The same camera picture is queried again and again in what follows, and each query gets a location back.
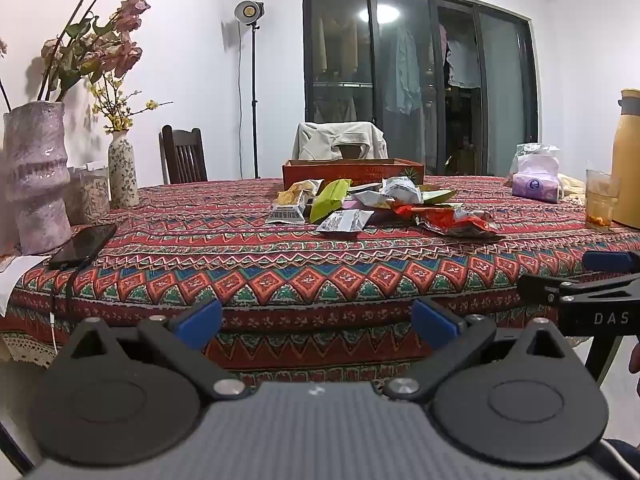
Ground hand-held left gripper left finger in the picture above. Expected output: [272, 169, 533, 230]
[70, 298, 251, 402]

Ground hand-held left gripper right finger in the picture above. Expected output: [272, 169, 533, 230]
[382, 296, 576, 404]

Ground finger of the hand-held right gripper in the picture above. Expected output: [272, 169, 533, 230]
[582, 250, 640, 274]
[517, 273, 640, 307]

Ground pile of snack packets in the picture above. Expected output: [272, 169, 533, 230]
[264, 175, 506, 240]

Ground red cardboard box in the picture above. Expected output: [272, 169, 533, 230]
[282, 157, 426, 192]

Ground glass of tea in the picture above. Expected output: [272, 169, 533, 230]
[584, 168, 621, 231]

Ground cream cloth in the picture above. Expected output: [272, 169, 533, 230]
[557, 172, 589, 206]

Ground purple tissue pack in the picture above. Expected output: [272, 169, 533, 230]
[510, 172, 564, 205]

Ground yellow thermos jug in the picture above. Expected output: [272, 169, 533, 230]
[610, 88, 640, 231]

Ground clear plastic bag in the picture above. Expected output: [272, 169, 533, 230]
[509, 142, 561, 181]

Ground black smartphone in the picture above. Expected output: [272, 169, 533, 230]
[48, 223, 119, 271]

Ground small patterned vase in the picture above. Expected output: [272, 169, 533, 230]
[107, 130, 140, 210]

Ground clear jar with white lid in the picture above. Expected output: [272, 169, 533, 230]
[64, 160, 111, 226]

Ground white lace cloth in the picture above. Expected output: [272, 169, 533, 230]
[1, 332, 57, 369]

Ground white paper sheet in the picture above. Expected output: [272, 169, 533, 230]
[0, 254, 39, 317]

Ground chair with beige jacket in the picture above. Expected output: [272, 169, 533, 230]
[292, 120, 390, 162]

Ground yellow flower sprigs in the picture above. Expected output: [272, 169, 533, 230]
[88, 73, 174, 135]

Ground large pink ceramic vase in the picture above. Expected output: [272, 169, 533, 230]
[2, 101, 72, 256]

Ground hanging light blue shirt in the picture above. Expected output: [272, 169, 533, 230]
[383, 22, 425, 116]

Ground dried pink flowers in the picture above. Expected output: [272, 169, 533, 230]
[0, 0, 152, 104]

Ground sliding glass door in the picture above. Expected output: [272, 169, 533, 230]
[302, 0, 541, 177]

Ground studio light on stand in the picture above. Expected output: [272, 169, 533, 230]
[234, 0, 266, 180]

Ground charging cable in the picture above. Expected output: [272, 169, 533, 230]
[49, 259, 94, 357]

